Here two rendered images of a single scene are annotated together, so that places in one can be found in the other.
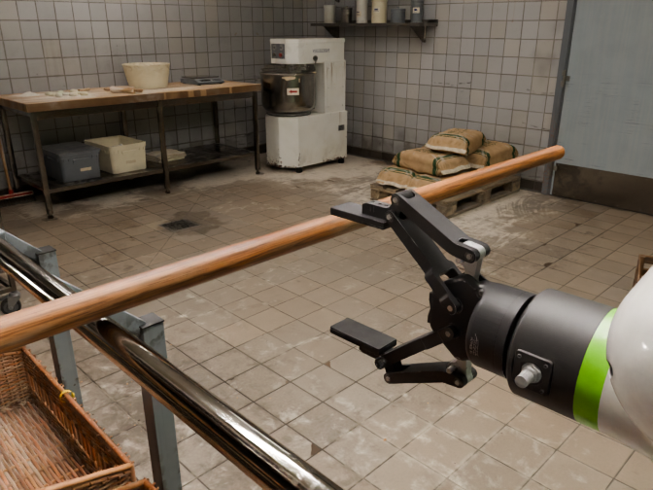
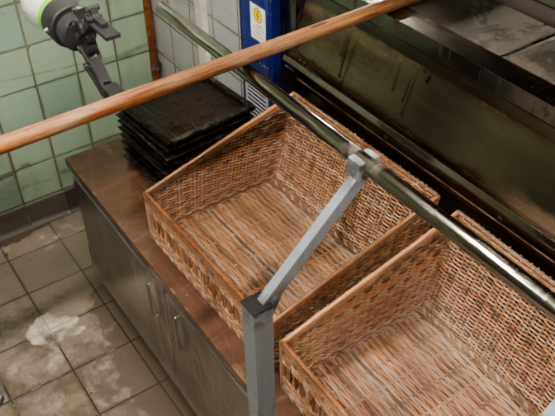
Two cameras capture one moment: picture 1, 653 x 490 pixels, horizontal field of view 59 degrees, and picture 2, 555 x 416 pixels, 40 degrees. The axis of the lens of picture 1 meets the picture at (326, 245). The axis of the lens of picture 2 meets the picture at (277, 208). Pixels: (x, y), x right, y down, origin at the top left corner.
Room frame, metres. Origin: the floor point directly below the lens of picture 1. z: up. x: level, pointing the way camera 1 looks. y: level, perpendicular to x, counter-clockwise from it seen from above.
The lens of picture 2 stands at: (1.76, 0.52, 1.91)
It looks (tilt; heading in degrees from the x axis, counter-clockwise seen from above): 40 degrees down; 191
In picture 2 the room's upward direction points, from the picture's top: 1 degrees counter-clockwise
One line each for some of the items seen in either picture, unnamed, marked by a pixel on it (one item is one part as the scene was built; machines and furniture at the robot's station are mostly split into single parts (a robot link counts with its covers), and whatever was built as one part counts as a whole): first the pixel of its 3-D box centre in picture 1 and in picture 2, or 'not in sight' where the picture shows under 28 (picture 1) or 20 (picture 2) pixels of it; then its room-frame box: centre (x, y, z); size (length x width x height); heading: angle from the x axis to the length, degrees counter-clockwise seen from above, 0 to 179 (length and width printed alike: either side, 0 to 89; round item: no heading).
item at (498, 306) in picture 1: (478, 320); (82, 36); (0.45, -0.13, 1.19); 0.09 x 0.07 x 0.08; 46
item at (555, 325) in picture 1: (558, 353); (69, 22); (0.40, -0.18, 1.19); 0.12 x 0.06 x 0.09; 136
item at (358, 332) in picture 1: (361, 335); (116, 92); (0.55, -0.04, 1.12); 0.07 x 0.03 x 0.01; 46
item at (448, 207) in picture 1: (447, 187); not in sight; (5.05, -1.09, 0.07); 1.20 x 0.80 x 0.14; 135
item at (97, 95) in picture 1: (143, 139); not in sight; (5.37, 1.70, 0.45); 2.20 x 0.80 x 0.90; 135
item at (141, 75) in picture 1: (147, 75); not in sight; (5.53, 1.65, 1.01); 0.43 x 0.42 x 0.21; 135
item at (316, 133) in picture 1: (300, 104); not in sight; (6.23, 0.27, 0.66); 0.92 x 0.59 x 1.32; 135
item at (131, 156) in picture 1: (116, 154); not in sight; (5.17, 1.90, 0.35); 0.50 x 0.36 x 0.24; 46
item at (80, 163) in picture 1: (70, 160); not in sight; (4.88, 2.20, 0.35); 0.50 x 0.36 x 0.24; 45
